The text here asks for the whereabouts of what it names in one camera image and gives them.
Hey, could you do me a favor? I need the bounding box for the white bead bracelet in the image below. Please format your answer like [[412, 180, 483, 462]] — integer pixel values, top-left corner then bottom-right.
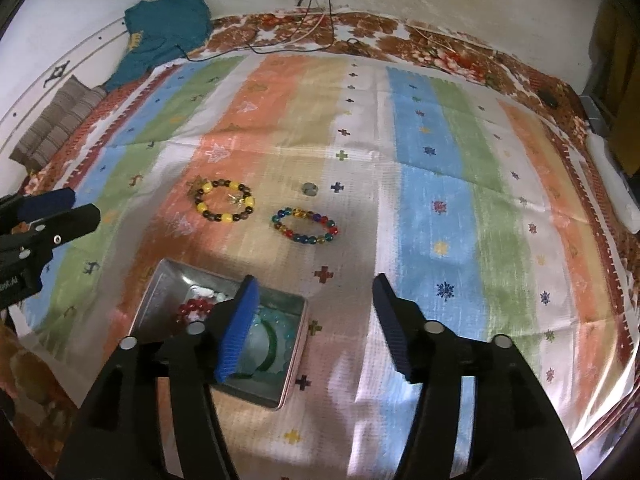
[[192, 285, 231, 303]]

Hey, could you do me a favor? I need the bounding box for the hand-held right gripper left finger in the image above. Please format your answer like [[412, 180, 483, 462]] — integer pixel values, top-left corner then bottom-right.
[[54, 275, 261, 480]]

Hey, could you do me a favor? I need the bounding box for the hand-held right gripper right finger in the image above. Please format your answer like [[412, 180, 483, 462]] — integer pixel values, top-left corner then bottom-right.
[[372, 273, 583, 480]]

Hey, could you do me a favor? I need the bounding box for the green jade bangle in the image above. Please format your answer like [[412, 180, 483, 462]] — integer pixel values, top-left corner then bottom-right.
[[235, 317, 281, 378]]

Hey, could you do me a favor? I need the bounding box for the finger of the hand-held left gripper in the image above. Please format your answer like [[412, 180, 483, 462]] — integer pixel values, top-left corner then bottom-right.
[[0, 187, 77, 227], [0, 204, 102, 267]]

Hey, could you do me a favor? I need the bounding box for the teal shirt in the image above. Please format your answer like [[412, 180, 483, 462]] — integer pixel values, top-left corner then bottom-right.
[[104, 0, 211, 93]]

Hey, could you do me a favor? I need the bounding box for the striped grey pillow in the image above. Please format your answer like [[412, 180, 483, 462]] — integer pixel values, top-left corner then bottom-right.
[[9, 75, 108, 171]]

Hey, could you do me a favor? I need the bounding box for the red bead bracelet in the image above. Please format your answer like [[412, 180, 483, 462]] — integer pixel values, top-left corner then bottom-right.
[[174, 297, 221, 328]]

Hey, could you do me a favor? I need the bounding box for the silver metal tin box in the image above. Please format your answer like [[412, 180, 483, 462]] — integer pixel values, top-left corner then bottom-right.
[[127, 258, 308, 411]]

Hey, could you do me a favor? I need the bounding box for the yellow and dark bead bracelet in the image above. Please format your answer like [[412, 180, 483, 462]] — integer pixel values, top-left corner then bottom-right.
[[192, 177, 258, 225]]

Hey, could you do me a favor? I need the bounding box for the white cable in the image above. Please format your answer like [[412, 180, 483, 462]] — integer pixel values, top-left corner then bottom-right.
[[280, 7, 351, 45]]

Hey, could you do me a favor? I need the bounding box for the multicolour bead bracelet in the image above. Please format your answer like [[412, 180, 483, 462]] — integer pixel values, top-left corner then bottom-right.
[[271, 205, 341, 247]]

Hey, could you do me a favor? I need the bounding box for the mustard yellow garment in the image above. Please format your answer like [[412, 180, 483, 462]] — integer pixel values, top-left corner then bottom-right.
[[592, 0, 640, 178]]

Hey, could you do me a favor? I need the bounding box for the striped pastel cloth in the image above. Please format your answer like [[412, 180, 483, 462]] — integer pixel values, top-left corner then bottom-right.
[[30, 52, 633, 480]]

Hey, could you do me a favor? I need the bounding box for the long black cable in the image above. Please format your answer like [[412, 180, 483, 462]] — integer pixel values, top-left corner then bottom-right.
[[175, 0, 337, 63]]

